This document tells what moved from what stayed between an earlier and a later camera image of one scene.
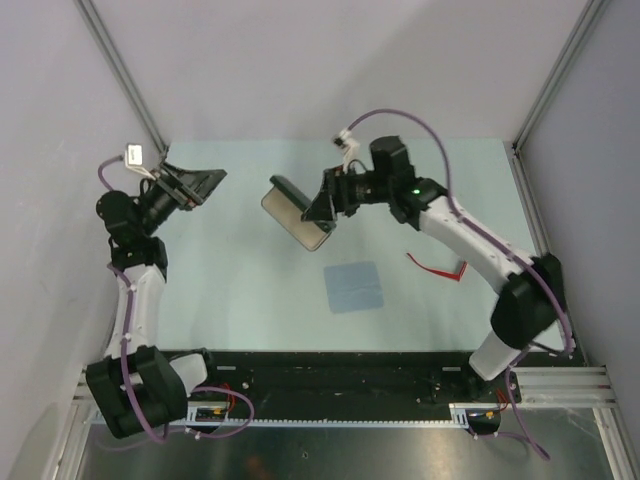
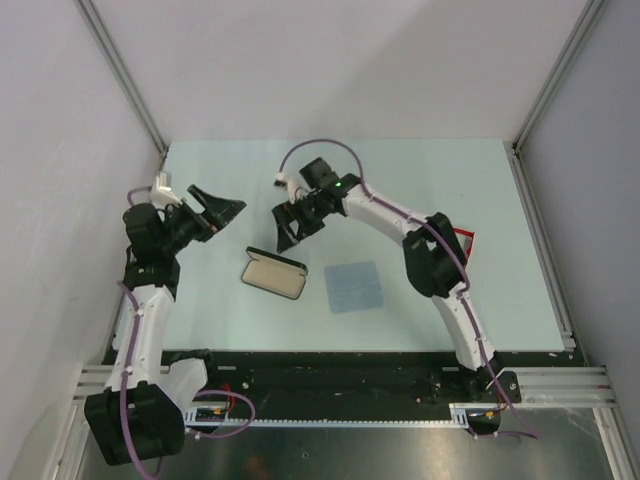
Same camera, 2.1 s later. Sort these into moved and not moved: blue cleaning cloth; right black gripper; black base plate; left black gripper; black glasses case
Moved: left black gripper; black glasses case; right black gripper
Not moved: blue cleaning cloth; black base plate
